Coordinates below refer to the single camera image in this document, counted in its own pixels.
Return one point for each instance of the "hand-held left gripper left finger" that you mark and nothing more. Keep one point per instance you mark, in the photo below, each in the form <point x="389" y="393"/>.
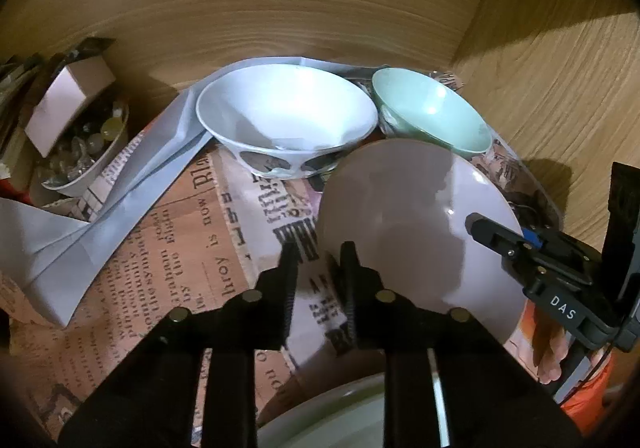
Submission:
<point x="235" y="328"/>

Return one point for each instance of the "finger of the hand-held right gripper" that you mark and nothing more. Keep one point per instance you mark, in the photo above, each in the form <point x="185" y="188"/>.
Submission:
<point x="560" y="250"/>
<point x="495" y="233"/>

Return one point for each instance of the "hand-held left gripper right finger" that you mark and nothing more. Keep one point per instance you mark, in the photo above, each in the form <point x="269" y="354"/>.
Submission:
<point x="400" y="328"/>

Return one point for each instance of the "pale pink bowl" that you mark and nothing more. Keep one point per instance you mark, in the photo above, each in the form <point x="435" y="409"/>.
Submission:
<point x="410" y="208"/>

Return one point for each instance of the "mint green plate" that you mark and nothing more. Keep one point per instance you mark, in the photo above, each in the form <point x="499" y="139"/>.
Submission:
<point x="320" y="420"/>

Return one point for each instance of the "mint green bowl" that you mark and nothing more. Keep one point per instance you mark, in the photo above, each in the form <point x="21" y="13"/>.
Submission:
<point x="435" y="113"/>

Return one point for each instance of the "white bowl with dark spots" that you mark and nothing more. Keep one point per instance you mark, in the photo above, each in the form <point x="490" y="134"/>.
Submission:
<point x="285" y="113"/>

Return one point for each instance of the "person's right forearm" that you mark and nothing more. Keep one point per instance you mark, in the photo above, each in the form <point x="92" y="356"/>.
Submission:
<point x="590" y="388"/>

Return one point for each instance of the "person's right hand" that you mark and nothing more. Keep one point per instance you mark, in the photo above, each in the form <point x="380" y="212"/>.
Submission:
<point x="547" y="348"/>

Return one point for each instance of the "newspaper print table mat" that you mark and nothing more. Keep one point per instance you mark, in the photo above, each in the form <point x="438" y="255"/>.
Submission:
<point x="165" y="253"/>

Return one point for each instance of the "grey folded paper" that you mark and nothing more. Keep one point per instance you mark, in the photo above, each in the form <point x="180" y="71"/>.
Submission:
<point x="115" y="223"/>

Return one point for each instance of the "small bowl of trinkets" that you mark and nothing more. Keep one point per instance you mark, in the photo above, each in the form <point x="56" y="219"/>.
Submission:
<point x="95" y="153"/>

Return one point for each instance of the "small pale card box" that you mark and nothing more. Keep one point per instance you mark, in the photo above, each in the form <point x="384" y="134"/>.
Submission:
<point x="70" y="98"/>

